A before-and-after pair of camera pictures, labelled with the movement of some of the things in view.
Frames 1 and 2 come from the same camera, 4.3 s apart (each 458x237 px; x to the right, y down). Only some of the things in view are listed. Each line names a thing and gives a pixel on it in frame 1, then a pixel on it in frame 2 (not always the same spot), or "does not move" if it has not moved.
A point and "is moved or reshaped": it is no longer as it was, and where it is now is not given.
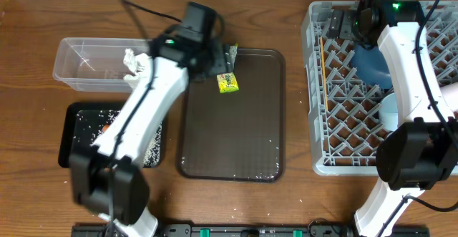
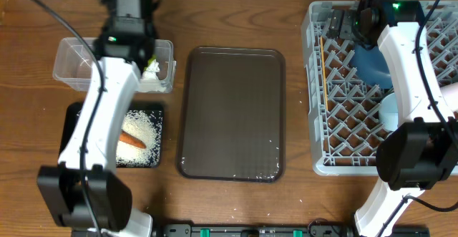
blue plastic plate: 371,66 does not move
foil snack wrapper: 227,82 is moved or reshaped
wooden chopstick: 324,73 does not move
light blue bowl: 388,112 does not move
